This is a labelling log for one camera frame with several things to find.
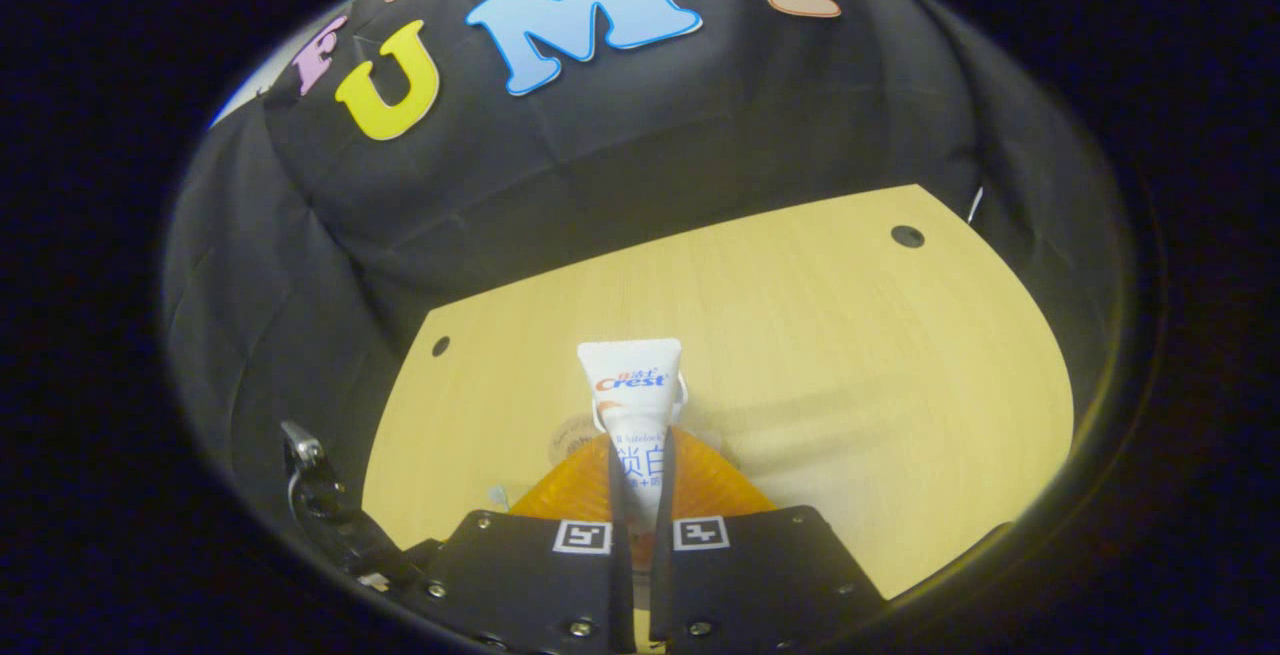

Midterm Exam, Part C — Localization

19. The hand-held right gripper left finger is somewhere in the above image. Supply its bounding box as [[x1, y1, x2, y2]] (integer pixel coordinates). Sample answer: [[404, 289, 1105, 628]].
[[412, 433, 638, 654]]

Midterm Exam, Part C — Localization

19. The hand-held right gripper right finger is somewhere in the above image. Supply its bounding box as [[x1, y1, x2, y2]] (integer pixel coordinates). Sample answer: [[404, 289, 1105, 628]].
[[648, 425, 889, 654]]

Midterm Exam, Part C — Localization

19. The round wooden coaster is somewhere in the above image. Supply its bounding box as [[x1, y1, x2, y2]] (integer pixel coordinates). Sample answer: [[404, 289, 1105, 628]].
[[545, 413, 606, 466]]

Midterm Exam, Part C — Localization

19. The white toothpaste tube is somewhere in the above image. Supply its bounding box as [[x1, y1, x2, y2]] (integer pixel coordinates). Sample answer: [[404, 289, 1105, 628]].
[[576, 338, 689, 536]]

